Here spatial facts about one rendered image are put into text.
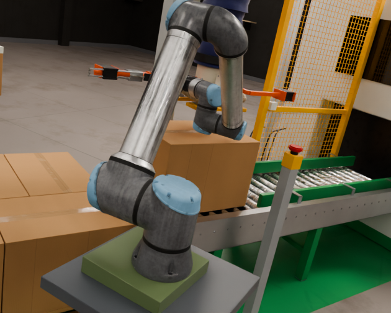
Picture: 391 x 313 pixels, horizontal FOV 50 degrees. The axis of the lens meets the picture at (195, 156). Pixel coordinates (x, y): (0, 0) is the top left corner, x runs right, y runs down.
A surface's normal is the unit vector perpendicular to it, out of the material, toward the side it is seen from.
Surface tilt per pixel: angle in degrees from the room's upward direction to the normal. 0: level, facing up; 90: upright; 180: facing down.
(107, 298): 0
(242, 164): 90
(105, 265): 2
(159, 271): 72
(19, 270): 90
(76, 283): 0
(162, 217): 90
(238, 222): 90
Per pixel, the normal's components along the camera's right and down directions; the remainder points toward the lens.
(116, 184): -0.14, -0.25
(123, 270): 0.21, -0.92
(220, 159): 0.57, 0.36
